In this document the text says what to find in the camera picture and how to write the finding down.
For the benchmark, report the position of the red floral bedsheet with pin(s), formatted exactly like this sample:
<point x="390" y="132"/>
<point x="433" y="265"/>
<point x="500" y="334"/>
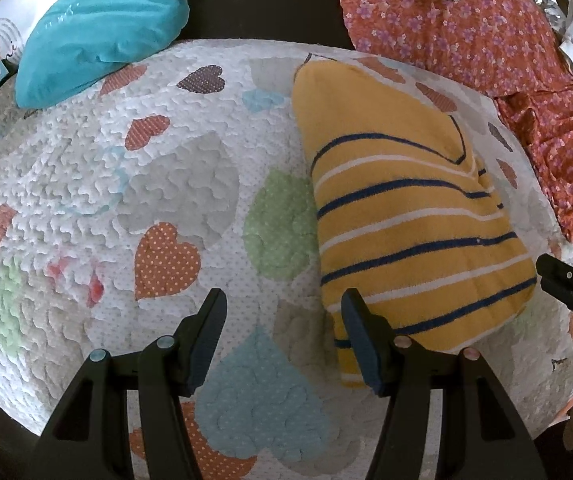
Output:
<point x="504" y="49"/>

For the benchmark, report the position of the teal pillow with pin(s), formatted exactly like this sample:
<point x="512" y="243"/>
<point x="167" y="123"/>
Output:
<point x="79" y="42"/>

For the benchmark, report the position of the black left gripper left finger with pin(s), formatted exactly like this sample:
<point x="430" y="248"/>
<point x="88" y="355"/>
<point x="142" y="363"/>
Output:
<point x="87" y="435"/>

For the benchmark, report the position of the yellow striped knit garment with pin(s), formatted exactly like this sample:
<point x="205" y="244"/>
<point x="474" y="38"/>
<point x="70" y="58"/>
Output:
<point x="407" y="214"/>

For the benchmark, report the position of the white heart-patterned quilt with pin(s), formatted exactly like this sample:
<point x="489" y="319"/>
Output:
<point x="122" y="206"/>

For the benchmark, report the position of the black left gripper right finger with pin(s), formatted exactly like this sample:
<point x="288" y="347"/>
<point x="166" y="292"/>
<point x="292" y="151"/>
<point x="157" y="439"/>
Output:
<point x="482" y="435"/>

